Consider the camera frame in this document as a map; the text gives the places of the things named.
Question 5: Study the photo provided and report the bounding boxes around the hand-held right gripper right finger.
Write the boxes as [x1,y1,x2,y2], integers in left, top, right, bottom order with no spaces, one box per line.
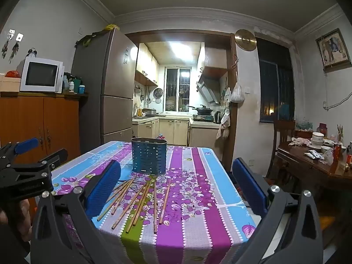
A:
[232,158,324,264]

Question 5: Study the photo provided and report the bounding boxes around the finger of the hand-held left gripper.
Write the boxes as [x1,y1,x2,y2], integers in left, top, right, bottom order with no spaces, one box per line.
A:
[0,138,39,168]
[8,148,68,172]

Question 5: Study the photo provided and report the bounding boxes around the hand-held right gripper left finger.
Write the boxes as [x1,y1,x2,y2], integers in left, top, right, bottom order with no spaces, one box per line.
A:
[30,159,122,264]

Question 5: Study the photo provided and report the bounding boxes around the pile of wooden chopsticks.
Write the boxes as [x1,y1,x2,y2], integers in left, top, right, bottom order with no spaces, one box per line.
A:
[97,176,172,234]

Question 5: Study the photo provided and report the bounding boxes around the blue perforated utensil holder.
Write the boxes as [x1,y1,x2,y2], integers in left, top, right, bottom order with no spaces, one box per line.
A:
[131,137,168,176]

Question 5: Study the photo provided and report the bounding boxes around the person's left forearm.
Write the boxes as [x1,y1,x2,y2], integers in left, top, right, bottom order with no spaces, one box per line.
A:
[0,220,31,264]

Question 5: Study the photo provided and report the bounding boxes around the person's left hand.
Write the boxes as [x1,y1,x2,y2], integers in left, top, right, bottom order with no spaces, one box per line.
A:
[0,198,38,242]

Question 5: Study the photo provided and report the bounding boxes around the wooden cabinet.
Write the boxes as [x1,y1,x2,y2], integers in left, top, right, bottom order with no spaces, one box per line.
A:
[0,91,88,171]

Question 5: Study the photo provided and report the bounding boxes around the floral striped tablecloth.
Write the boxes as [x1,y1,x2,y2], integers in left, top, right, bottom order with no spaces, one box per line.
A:
[36,141,257,264]

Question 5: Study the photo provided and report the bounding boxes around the dark wooden dining table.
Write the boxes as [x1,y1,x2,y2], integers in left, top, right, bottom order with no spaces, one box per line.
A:
[276,140,352,198]

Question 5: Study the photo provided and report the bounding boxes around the cream box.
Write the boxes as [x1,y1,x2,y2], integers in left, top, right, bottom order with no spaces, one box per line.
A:
[0,74,21,92]

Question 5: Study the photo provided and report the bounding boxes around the wooden chair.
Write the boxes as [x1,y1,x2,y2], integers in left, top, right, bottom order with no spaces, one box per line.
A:
[273,119,296,171]

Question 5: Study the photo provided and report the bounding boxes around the hanging cloth bags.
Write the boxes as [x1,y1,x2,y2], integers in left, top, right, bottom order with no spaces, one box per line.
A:
[216,107,230,140]

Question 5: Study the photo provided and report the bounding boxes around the white microwave oven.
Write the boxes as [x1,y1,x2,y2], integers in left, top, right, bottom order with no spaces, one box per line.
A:
[20,57,64,93]

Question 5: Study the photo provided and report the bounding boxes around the stack of white bowls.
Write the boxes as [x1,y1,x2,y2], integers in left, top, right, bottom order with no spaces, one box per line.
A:
[311,132,325,147]

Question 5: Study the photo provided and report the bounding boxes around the cream kitchen base cabinets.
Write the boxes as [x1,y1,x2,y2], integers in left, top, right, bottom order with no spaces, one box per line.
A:
[132,117,190,146]

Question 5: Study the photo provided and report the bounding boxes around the black wok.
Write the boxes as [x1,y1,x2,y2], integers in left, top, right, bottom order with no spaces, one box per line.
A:
[188,104,213,114]

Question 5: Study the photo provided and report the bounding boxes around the white hanging plastic bag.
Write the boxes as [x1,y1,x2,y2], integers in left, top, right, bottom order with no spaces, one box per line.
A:
[230,71,245,103]

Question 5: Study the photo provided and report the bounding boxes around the grey refrigerator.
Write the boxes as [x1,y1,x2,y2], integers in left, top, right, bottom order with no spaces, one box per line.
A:
[72,28,139,145]

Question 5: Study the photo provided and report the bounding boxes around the dark barred window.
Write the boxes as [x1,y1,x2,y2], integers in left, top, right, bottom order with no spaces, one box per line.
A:
[258,37,296,123]

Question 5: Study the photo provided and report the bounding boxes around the steel range hood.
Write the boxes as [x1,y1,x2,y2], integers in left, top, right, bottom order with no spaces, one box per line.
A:
[196,66,228,105]

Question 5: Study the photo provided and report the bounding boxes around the kitchen window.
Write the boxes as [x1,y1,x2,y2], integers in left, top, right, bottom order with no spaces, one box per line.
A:
[165,66,191,113]

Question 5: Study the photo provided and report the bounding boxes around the yellow green cloth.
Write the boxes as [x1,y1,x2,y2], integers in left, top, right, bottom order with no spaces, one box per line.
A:
[75,24,121,47]

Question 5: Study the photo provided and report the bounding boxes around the kitchen ceiling light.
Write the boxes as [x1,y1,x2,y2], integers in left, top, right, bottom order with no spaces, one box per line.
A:
[170,42,193,61]

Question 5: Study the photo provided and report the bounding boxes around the framed elephant picture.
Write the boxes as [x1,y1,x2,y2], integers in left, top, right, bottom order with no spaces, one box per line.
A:
[315,28,352,69]

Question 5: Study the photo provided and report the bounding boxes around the wall cable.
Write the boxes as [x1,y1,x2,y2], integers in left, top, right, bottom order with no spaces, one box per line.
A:
[323,91,352,110]

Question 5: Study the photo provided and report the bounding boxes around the cream kitchen wall cabinets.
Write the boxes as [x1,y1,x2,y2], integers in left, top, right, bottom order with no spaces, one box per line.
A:
[135,44,159,86]

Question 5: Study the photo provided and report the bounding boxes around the gold round wall plate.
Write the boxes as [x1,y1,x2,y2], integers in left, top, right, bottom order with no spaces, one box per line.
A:
[235,29,257,52]

